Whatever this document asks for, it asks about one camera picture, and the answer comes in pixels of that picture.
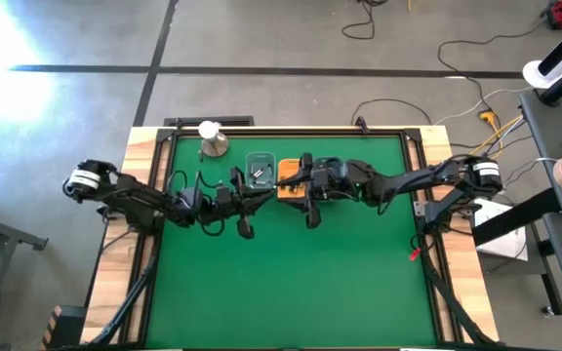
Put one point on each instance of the thick black beam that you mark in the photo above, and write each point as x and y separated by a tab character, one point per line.
515	219

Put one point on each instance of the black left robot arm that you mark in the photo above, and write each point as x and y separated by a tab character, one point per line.
130	195

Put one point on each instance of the white sheet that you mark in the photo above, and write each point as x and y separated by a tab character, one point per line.
500	244

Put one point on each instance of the white black tower fan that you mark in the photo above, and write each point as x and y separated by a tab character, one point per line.
537	73

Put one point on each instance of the yellow plastic bin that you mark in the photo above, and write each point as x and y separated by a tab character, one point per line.
286	168

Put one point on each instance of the black table frame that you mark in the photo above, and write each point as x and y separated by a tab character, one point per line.
286	132

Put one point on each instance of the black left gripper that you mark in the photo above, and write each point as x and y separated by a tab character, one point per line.
229	202

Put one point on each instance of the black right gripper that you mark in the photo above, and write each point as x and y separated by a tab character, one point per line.
330	183

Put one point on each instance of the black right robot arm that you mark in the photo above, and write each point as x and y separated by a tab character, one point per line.
427	183

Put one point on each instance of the light teal plastic bin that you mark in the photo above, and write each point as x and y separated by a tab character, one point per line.
261	158

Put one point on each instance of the red tag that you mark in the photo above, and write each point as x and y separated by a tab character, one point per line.
414	254

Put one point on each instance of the black box striped edge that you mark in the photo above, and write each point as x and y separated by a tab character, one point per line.
68	326

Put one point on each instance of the black diagonal frame strut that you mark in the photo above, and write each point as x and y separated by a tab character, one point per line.
131	297
453	306

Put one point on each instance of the black table clamp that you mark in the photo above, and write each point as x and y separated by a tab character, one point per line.
178	123
361	125

